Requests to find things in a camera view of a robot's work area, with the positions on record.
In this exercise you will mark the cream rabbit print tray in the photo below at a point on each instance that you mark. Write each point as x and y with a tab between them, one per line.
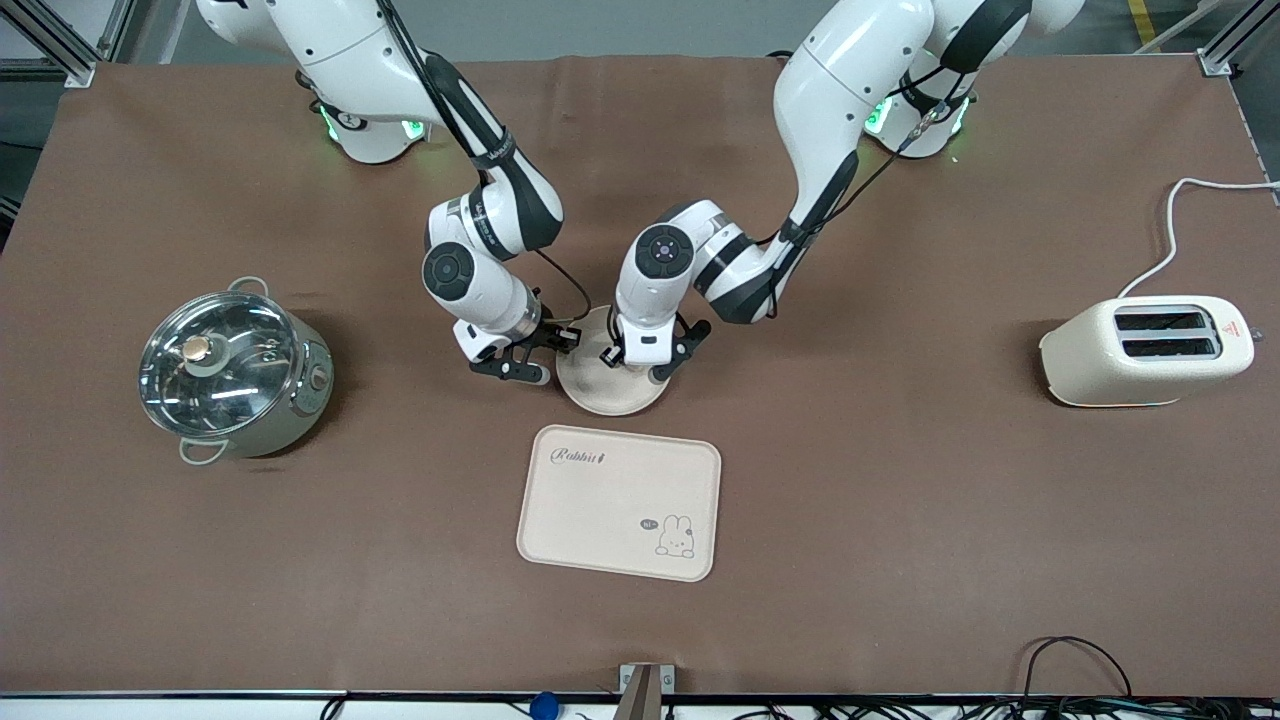
600	510

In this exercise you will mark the aluminium frame profile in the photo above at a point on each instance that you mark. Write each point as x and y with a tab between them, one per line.
50	40
1215	55

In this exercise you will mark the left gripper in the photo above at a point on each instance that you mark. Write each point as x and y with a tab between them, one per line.
607	359

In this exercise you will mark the cream two-slot toaster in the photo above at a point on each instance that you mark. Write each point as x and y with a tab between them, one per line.
1090	365

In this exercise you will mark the small blue round object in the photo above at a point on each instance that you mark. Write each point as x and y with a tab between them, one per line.
543	707

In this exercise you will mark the glass pot lid copper knob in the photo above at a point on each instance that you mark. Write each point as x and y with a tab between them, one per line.
235	385

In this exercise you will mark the brown table cover mat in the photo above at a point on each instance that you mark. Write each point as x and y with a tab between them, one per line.
900	520

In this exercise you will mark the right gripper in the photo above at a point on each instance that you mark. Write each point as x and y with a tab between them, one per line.
548	334

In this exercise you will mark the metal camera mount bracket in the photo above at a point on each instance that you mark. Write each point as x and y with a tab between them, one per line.
645	690

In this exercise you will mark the round cream plate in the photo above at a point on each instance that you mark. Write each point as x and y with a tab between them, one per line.
610	390

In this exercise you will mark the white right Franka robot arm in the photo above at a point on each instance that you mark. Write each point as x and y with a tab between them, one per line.
340	40

